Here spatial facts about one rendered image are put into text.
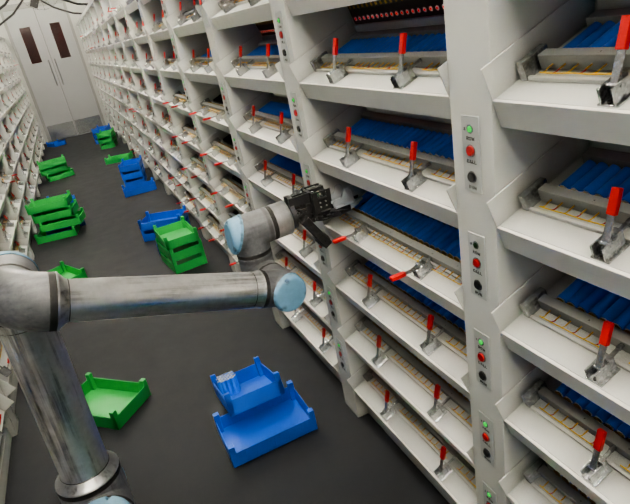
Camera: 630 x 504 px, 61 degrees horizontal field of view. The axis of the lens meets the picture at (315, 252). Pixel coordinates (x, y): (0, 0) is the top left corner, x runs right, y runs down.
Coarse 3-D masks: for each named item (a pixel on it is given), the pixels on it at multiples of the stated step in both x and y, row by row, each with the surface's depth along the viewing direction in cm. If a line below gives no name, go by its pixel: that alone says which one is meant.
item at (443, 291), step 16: (352, 192) 152; (336, 224) 148; (352, 224) 144; (352, 240) 138; (368, 240) 134; (368, 256) 133; (384, 256) 125; (400, 256) 122; (432, 272) 113; (416, 288) 117; (432, 288) 109; (448, 288) 106; (448, 304) 105; (464, 320) 104
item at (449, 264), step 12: (348, 216) 146; (360, 216) 140; (372, 228) 135; (384, 228) 130; (384, 240) 129; (396, 240) 125; (408, 240) 121; (420, 252) 117; (432, 252) 114; (444, 264) 109; (456, 264) 107
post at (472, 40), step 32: (448, 0) 77; (480, 0) 72; (512, 0) 72; (544, 0) 74; (448, 32) 79; (480, 32) 73; (512, 32) 74; (448, 64) 82; (480, 64) 75; (480, 96) 78; (480, 128) 80; (512, 160) 81; (480, 224) 87; (512, 256) 87; (512, 288) 90; (480, 320) 96; (512, 352) 95; (480, 384) 103; (512, 384) 98; (480, 448) 111; (512, 448) 104; (480, 480) 116
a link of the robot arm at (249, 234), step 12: (240, 216) 132; (252, 216) 132; (264, 216) 132; (228, 228) 131; (240, 228) 130; (252, 228) 131; (264, 228) 132; (276, 228) 133; (228, 240) 134; (240, 240) 130; (252, 240) 131; (264, 240) 133; (240, 252) 133; (252, 252) 133
